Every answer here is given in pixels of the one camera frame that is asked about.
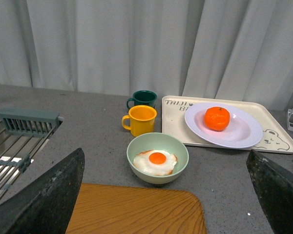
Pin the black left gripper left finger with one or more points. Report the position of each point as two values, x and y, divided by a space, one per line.
46 205

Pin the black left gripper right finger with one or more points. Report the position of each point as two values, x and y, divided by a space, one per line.
273 186

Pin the white round plate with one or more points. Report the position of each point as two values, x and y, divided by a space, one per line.
243 131

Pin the orange mandarin fruit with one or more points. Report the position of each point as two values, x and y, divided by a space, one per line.
217 118

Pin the wooden cutting board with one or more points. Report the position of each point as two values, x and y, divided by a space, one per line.
106 209

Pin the beige bear tray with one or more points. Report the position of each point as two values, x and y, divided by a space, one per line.
275 139

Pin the green sink drying rack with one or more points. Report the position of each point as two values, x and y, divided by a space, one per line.
23 133

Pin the fake fried egg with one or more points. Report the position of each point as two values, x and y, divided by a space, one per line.
155 162

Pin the light green bowl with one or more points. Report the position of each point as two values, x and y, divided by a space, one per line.
175 152

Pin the yellow mug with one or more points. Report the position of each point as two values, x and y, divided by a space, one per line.
140 120

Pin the dark green mug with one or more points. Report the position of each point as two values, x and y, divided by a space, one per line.
142 97

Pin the white curtain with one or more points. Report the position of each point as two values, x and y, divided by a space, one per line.
225 49

